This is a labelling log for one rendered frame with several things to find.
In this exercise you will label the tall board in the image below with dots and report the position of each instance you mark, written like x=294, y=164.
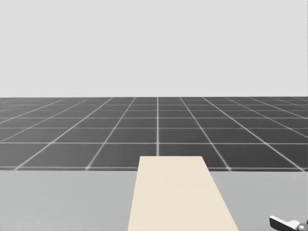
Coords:
x=175, y=197

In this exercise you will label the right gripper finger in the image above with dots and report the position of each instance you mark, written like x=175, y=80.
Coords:
x=281, y=223

